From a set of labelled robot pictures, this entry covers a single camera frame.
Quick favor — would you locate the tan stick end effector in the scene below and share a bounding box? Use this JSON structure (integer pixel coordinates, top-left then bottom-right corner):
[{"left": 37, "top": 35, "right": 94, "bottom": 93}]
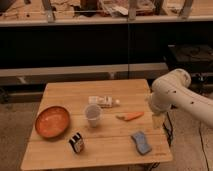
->
[{"left": 152, "top": 114, "right": 164, "bottom": 129}]

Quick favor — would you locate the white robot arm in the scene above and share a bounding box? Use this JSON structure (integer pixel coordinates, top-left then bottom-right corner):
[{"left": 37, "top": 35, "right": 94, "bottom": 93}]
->
[{"left": 148, "top": 68, "right": 213, "bottom": 128}]

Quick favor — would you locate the blue sponge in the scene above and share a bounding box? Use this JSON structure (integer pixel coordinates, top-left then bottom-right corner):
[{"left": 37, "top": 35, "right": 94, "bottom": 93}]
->
[{"left": 131, "top": 131, "right": 152, "bottom": 155}]

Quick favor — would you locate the orange toy carrot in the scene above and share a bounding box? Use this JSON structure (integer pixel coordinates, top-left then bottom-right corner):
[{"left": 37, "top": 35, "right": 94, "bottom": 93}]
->
[{"left": 116, "top": 112, "right": 144, "bottom": 121}]

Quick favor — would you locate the wooden folding table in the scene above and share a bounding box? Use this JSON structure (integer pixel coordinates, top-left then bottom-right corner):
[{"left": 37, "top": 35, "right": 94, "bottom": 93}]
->
[{"left": 21, "top": 79, "right": 172, "bottom": 171}]

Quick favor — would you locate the white tube box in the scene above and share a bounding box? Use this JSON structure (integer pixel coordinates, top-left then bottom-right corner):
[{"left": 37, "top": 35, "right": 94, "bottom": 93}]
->
[{"left": 88, "top": 96, "right": 120, "bottom": 108}]

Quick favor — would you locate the clear plastic cup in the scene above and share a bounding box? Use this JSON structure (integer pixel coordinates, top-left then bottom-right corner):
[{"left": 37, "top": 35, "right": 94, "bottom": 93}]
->
[{"left": 84, "top": 104, "right": 102, "bottom": 127}]

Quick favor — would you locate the black box on right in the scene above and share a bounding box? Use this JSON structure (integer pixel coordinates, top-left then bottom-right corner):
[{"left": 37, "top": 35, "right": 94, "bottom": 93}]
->
[{"left": 164, "top": 45, "right": 213, "bottom": 73}]

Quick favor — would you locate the orange bowl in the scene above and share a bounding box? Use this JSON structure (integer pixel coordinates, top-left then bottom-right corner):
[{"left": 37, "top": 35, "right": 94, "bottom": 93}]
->
[{"left": 35, "top": 106, "right": 70, "bottom": 138}]

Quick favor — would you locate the black cable on floor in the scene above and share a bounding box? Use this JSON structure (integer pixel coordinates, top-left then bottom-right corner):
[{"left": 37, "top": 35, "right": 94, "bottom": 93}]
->
[{"left": 198, "top": 121, "right": 212, "bottom": 171}]

